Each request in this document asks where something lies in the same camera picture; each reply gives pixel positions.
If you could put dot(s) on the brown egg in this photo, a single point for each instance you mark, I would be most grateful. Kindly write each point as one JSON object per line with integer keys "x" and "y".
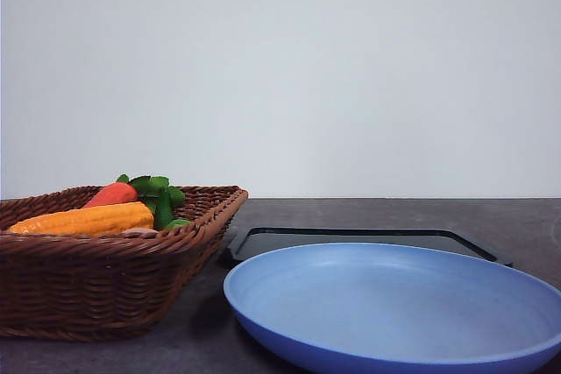
{"x": 140, "y": 231}

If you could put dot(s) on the blue plate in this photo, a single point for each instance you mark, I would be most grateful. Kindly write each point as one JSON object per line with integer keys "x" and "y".
{"x": 400, "y": 308}

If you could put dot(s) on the brown wicker basket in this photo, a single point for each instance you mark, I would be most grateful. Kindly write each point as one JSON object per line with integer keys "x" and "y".
{"x": 103, "y": 287}

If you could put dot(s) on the black serving tray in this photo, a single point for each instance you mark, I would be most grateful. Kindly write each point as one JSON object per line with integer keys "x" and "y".
{"x": 258, "y": 242}

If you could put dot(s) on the green leafy toy vegetable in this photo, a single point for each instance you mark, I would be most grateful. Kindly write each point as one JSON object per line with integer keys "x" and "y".
{"x": 160, "y": 197}

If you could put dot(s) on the orange toy carrot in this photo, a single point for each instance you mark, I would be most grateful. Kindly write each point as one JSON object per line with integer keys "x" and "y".
{"x": 113, "y": 193}

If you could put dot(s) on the yellow toy corn cob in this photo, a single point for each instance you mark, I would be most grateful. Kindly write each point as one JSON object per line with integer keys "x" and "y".
{"x": 95, "y": 220}

